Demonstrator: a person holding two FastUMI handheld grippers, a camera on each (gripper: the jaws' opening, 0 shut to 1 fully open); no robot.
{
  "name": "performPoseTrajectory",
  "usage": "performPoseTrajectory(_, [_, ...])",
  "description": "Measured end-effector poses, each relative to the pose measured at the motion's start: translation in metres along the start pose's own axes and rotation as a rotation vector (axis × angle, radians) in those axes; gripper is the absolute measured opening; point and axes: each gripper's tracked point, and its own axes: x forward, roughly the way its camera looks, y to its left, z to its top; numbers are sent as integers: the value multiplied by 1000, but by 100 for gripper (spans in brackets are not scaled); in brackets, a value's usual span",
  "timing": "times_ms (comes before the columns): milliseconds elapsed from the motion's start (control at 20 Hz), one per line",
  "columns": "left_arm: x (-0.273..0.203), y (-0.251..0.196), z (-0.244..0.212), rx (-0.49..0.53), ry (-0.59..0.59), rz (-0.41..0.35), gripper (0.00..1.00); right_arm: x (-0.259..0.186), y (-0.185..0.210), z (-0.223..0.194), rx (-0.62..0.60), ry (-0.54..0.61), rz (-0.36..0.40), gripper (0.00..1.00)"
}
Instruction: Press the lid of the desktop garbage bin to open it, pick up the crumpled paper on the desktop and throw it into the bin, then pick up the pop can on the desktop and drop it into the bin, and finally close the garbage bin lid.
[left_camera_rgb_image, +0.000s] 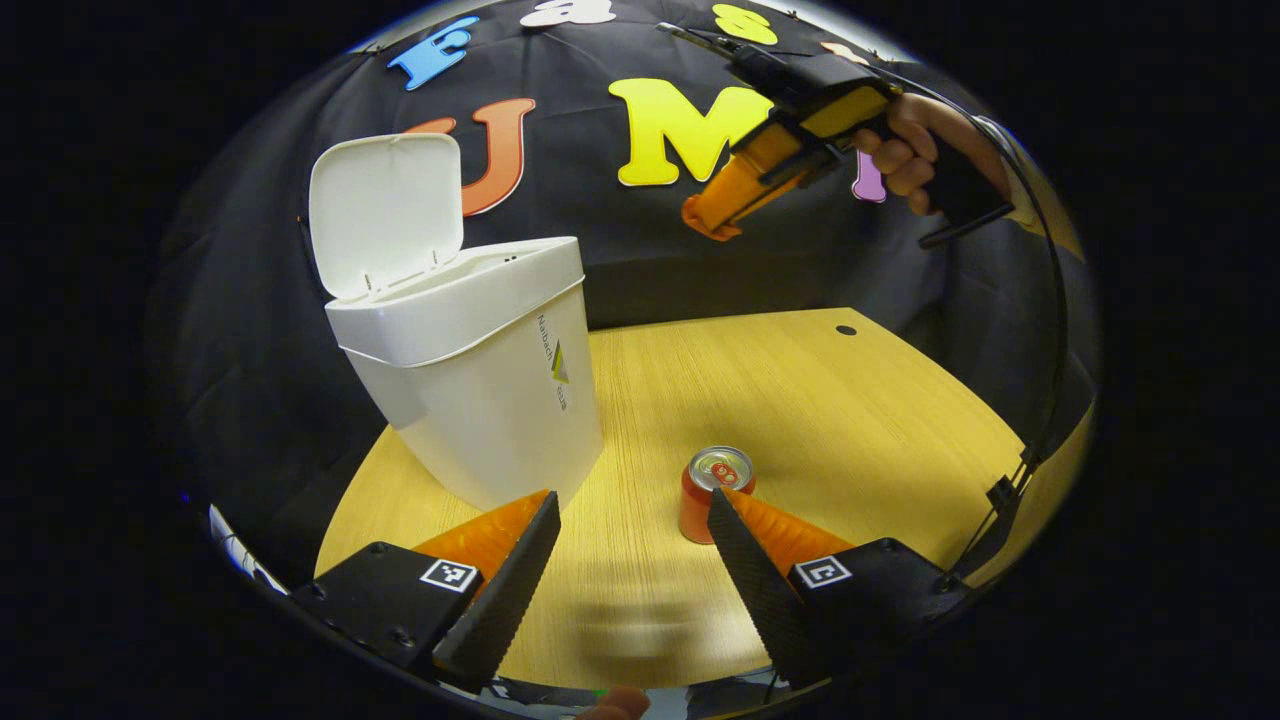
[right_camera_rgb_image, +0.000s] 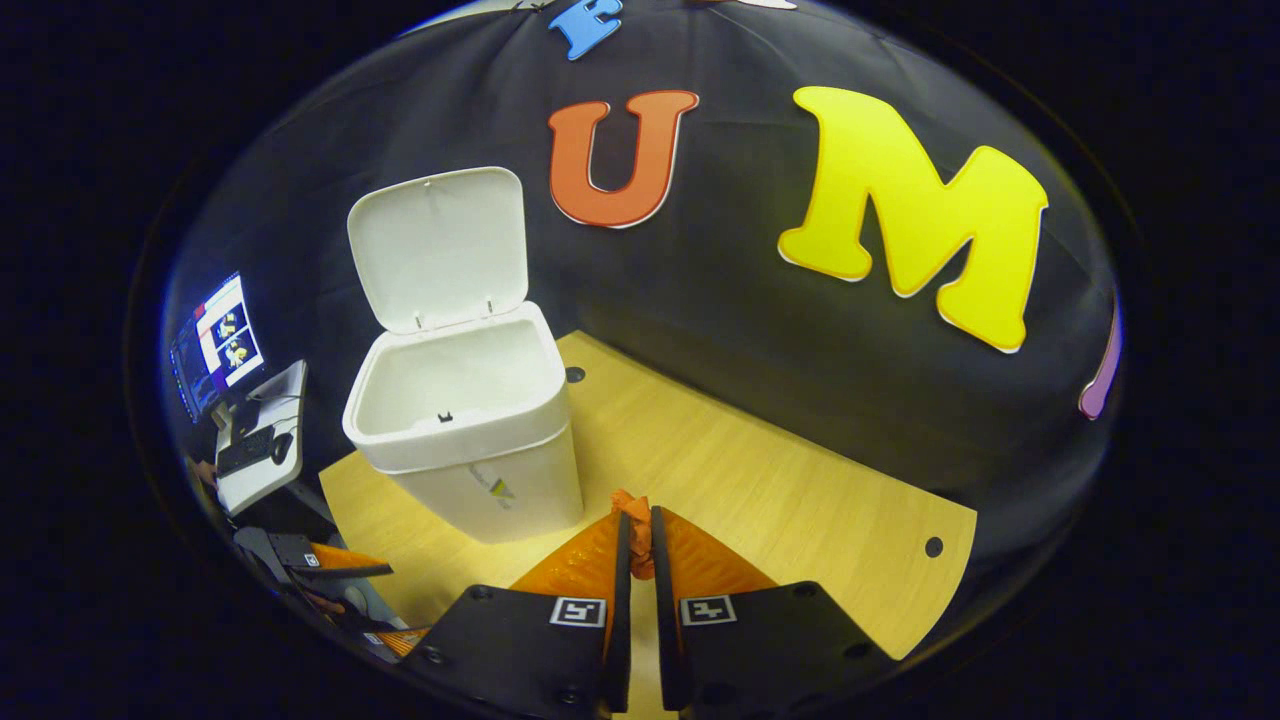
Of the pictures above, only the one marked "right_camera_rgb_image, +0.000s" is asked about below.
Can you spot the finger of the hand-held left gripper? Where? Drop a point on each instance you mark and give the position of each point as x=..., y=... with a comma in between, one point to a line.
x=330, y=562
x=400, y=642

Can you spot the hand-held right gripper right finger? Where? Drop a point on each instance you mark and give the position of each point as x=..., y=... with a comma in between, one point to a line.
x=760, y=650

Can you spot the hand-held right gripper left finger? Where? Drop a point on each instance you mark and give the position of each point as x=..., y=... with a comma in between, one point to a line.
x=520, y=650

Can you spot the white desktop garbage bin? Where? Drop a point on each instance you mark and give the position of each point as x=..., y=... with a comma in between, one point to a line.
x=470, y=480

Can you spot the orange paper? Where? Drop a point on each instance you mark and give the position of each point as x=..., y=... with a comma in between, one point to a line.
x=638, y=520

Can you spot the white side desk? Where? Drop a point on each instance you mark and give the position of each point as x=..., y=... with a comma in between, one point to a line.
x=270, y=480

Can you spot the black keyboard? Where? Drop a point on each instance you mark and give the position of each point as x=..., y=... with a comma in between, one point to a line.
x=245, y=452

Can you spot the black computer mouse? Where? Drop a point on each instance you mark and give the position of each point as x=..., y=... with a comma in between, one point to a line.
x=282, y=448

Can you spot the computer monitor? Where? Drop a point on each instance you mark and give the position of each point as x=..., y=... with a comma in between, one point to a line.
x=220, y=345

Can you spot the black backdrop cloth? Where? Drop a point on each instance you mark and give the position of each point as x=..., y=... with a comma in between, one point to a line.
x=720, y=330

